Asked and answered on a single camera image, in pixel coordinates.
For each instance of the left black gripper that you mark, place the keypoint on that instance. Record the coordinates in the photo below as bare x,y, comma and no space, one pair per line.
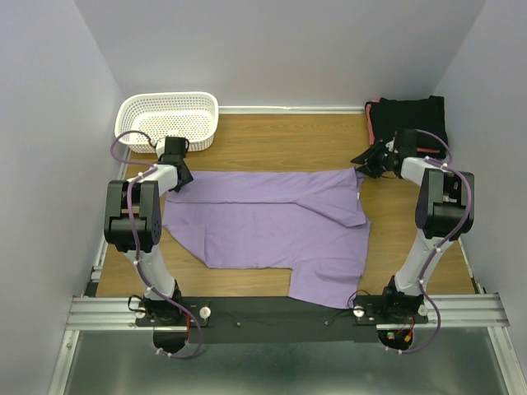
188,178

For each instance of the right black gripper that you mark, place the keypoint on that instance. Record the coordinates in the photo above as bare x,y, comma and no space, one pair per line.
366,155

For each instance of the purple t-shirt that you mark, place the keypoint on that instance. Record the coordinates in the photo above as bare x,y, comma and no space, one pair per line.
310,223

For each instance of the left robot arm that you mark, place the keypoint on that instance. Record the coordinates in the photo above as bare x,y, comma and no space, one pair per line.
133,225

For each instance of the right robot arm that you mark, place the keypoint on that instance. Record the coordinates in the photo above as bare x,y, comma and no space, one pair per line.
443,213

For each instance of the black folded t-shirt bottom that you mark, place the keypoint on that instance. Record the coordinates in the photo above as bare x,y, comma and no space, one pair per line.
436,154

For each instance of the black folded t-shirt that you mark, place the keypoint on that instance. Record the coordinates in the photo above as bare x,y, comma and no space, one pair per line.
436,154
411,119

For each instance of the white perforated plastic basket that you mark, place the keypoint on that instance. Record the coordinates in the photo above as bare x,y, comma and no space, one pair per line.
144,119

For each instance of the black folded t-shirt top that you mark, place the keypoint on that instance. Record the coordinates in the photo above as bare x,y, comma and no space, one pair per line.
411,119

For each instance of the red folded t-shirt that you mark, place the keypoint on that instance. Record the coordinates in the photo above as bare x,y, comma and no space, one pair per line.
371,127

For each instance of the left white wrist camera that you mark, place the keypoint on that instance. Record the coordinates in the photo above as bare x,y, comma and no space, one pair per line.
166,145

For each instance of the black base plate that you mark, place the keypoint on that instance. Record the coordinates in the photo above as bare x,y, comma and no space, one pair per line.
269,320

